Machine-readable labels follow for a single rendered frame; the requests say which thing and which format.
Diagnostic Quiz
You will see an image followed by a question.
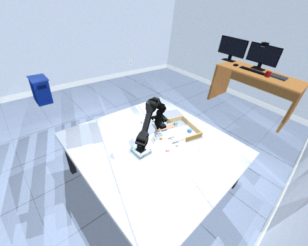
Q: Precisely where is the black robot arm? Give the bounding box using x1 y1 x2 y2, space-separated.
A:
135 97 168 154

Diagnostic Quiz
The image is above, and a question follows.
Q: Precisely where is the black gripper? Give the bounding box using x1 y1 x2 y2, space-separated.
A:
151 115 167 129

